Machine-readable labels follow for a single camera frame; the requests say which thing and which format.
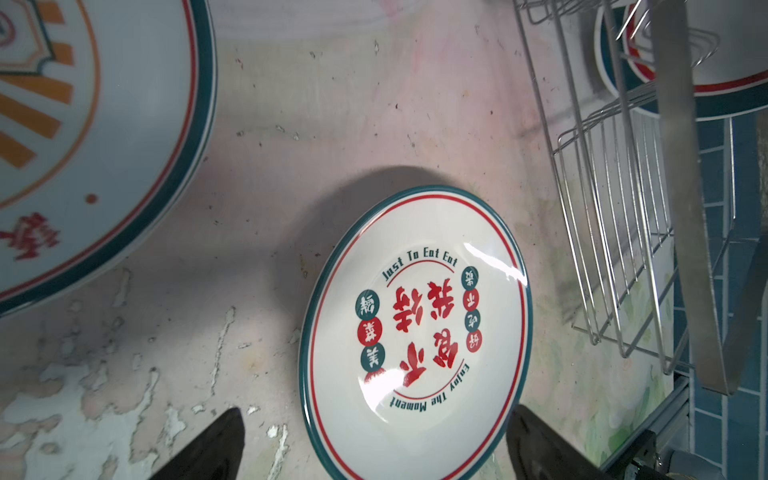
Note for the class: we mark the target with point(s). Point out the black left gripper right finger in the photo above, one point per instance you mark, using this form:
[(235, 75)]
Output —
[(538, 452)]

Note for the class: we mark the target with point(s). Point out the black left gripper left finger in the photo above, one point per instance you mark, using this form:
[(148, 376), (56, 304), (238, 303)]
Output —
[(216, 453)]

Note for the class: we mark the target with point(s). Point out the rearmost plate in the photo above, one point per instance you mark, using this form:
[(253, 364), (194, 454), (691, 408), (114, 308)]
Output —
[(106, 111)]

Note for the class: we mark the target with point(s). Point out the chrome wire dish rack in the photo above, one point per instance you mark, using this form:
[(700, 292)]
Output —
[(641, 104)]

